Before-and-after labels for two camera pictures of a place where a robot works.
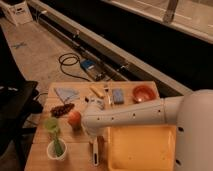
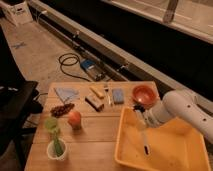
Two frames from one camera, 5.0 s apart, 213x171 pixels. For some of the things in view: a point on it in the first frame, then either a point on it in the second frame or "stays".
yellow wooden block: (96, 91) stays
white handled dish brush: (95, 151) → (140, 108)
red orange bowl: (144, 94) stays
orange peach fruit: (74, 118) stays
